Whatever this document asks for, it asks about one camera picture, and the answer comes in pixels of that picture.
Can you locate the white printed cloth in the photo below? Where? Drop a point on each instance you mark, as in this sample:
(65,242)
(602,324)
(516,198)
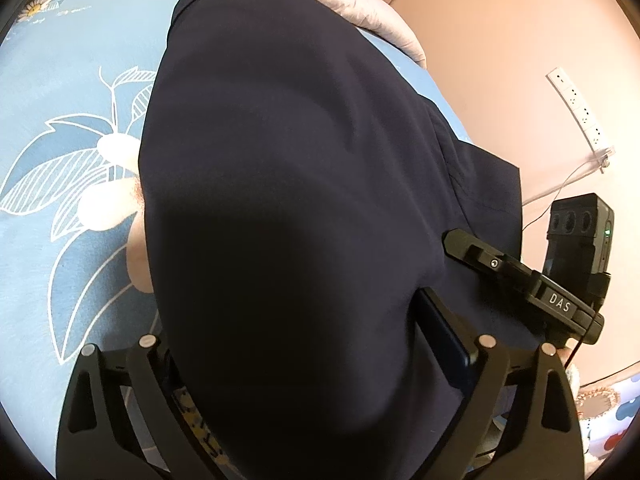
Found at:
(600,410)

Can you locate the blue floral bed sheet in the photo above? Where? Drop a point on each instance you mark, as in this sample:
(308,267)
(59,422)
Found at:
(65,85)

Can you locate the navy collared jacket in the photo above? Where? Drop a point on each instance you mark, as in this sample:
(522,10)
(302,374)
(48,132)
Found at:
(300,160)

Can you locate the white power strip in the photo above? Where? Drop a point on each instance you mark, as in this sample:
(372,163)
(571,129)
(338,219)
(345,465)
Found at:
(580,105)

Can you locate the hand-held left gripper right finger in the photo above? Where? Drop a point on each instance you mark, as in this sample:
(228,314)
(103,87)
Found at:
(450,347)

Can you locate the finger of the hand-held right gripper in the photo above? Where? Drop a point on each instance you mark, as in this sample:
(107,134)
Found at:
(492,263)

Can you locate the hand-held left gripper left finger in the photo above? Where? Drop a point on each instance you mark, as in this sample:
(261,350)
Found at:
(150,385)

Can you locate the pink quilt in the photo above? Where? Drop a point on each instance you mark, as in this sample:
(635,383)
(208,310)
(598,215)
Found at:
(385,25)

